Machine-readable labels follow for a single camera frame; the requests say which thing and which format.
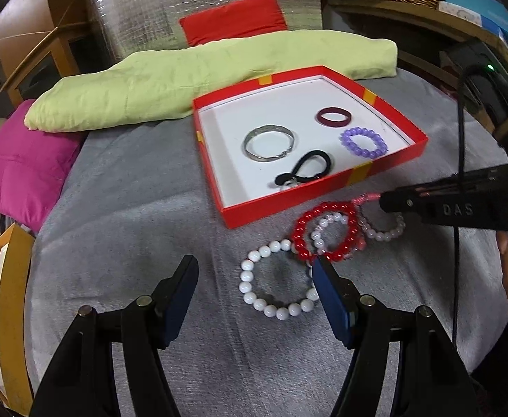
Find red bead bracelet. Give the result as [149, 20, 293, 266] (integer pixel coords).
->
[291, 202, 364, 265]

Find purple bead bracelet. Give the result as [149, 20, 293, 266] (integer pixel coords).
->
[340, 127, 388, 156]

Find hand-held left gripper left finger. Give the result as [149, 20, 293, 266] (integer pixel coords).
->
[30, 255, 200, 417]

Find red shallow cardboard box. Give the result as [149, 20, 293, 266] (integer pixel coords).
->
[192, 65, 429, 229]

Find silver metal bangle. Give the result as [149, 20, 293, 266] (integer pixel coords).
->
[243, 125, 298, 164]

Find light green folded cloth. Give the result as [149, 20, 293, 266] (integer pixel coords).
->
[24, 30, 399, 133]

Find dark red bangle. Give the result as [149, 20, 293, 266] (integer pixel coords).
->
[315, 107, 353, 129]

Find magenta cushion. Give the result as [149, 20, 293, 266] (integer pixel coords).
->
[0, 99, 85, 232]

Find yellow wooden frame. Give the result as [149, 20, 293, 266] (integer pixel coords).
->
[0, 222, 35, 415]

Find silver foil mat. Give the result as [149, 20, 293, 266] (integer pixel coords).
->
[87, 0, 324, 64]

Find grey blanket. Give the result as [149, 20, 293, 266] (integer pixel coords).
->
[24, 67, 508, 417]

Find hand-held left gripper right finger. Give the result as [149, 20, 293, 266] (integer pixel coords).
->
[312, 257, 483, 417]

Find blue cardboard box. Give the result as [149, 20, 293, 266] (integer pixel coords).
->
[444, 0, 508, 53]

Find black hair tie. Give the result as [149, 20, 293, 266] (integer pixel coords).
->
[275, 149, 334, 189]

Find pale pink corded bead bracelet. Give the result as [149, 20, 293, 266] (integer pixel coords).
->
[353, 193, 407, 242]

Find white bead bracelet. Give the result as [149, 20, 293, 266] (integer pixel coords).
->
[238, 239, 322, 321]

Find small pink bead bracelet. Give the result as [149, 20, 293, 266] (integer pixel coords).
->
[310, 212, 359, 255]

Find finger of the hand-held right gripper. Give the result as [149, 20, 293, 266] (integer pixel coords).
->
[379, 173, 461, 215]

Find white cardboard box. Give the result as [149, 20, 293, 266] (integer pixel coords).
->
[437, 1, 483, 27]

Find black cable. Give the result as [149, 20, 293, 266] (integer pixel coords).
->
[451, 64, 498, 357]

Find red cushion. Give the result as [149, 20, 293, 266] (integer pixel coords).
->
[179, 0, 288, 48]

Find wooden shelf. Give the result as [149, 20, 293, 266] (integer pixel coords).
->
[326, 0, 508, 96]

